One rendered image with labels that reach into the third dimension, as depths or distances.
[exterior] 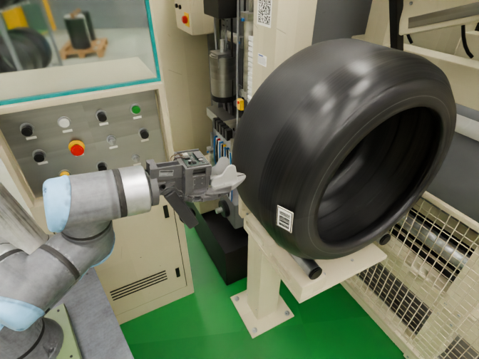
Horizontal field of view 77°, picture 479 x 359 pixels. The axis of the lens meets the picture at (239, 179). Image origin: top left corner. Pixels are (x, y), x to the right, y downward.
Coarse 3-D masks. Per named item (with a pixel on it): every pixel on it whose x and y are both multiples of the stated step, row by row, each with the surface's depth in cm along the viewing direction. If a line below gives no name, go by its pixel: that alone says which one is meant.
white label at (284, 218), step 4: (280, 208) 65; (280, 212) 66; (284, 212) 65; (288, 212) 64; (292, 212) 63; (280, 216) 66; (284, 216) 65; (288, 216) 65; (292, 216) 64; (280, 220) 67; (284, 220) 66; (288, 220) 65; (292, 220) 64; (280, 224) 68; (284, 224) 67; (288, 224) 66; (284, 228) 67; (288, 228) 67
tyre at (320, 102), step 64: (320, 64) 65; (384, 64) 59; (256, 128) 70; (320, 128) 58; (384, 128) 101; (448, 128) 75; (256, 192) 71; (320, 192) 63; (384, 192) 100; (320, 256) 80
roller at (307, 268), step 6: (288, 252) 94; (294, 258) 91; (300, 258) 89; (300, 264) 89; (306, 264) 87; (312, 264) 86; (306, 270) 87; (312, 270) 85; (318, 270) 85; (312, 276) 86; (318, 276) 87
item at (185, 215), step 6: (174, 192) 59; (168, 198) 59; (174, 198) 59; (180, 198) 60; (174, 204) 60; (180, 204) 61; (186, 204) 64; (180, 210) 62; (186, 210) 62; (192, 210) 66; (180, 216) 62; (186, 216) 63; (192, 216) 64; (186, 222) 64; (192, 222) 65
